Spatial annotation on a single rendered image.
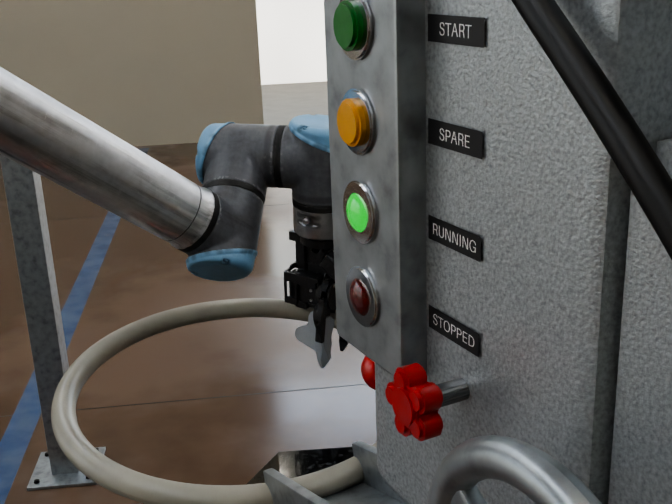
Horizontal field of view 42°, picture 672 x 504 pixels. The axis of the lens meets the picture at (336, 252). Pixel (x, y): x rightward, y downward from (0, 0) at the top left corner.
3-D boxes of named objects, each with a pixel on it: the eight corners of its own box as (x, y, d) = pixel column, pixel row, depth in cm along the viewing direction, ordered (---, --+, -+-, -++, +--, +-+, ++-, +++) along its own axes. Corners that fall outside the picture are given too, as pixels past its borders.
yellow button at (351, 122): (375, 148, 47) (374, 100, 46) (358, 151, 47) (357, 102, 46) (352, 140, 49) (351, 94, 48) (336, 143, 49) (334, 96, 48)
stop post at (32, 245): (106, 449, 277) (58, 106, 242) (96, 484, 259) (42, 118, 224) (41, 454, 276) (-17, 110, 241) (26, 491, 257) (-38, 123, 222)
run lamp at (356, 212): (383, 235, 49) (382, 194, 48) (361, 239, 48) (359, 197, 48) (362, 225, 51) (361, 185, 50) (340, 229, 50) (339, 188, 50)
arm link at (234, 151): (186, 176, 120) (274, 180, 119) (200, 107, 125) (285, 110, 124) (201, 210, 129) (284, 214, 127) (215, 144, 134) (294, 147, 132)
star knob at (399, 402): (490, 433, 46) (491, 365, 44) (420, 456, 44) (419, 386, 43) (449, 403, 49) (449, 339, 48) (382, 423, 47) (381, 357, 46)
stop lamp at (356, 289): (384, 319, 51) (384, 280, 50) (363, 324, 50) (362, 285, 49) (364, 306, 53) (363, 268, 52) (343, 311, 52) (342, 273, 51)
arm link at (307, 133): (291, 109, 128) (359, 111, 127) (293, 190, 133) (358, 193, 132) (278, 127, 119) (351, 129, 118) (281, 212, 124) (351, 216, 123)
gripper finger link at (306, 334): (298, 359, 138) (304, 302, 136) (330, 369, 135) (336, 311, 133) (287, 363, 135) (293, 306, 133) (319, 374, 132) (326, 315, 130)
